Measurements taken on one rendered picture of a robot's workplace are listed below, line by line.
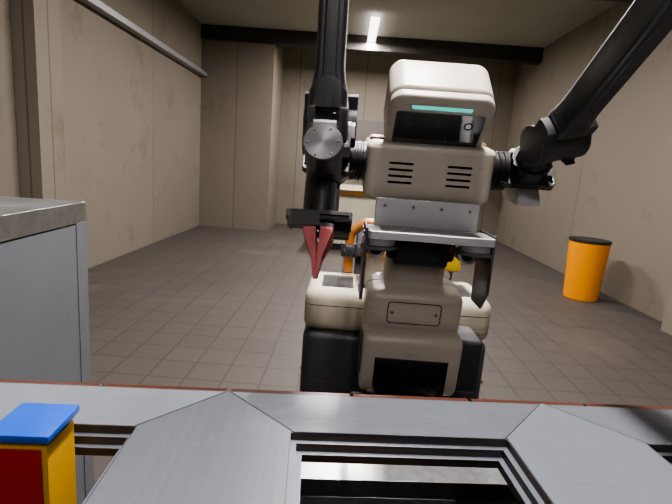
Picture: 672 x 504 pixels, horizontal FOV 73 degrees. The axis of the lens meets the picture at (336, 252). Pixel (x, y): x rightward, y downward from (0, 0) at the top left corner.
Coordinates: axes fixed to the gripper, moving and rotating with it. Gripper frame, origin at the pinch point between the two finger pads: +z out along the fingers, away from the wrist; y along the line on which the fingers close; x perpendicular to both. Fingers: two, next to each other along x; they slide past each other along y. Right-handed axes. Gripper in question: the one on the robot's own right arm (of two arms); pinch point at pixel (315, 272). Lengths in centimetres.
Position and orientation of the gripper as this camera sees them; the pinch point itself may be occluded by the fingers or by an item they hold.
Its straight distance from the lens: 70.0
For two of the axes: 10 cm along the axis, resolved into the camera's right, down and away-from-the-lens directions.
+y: 10.0, 0.7, -0.2
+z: -0.7, 9.6, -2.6
